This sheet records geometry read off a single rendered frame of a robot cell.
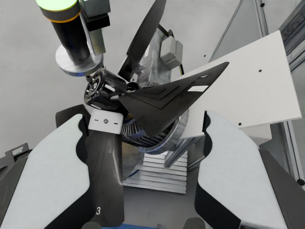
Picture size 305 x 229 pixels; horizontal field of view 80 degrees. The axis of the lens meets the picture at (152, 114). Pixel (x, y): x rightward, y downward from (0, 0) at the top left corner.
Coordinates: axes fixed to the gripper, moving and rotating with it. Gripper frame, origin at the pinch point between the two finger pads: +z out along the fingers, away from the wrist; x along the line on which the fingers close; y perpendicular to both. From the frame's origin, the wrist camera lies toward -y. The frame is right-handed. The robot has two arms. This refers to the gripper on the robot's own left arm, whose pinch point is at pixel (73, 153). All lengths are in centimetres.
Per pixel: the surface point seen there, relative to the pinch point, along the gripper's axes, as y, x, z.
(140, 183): 3, 110, 18
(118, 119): 2.8, -1.3, 14.9
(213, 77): -10.9, -24.7, 29.6
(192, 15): 160, 101, 186
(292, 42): -2, -7, 80
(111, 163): -7.5, 0.1, 7.7
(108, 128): 1.8, -1.1, 11.2
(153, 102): -8.2, -21.0, 19.4
